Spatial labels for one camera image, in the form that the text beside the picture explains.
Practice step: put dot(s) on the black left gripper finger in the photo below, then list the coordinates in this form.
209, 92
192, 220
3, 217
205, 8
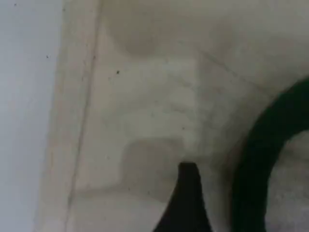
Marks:
187, 205

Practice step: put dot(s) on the cream plastic tray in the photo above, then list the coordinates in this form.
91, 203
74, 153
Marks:
144, 96

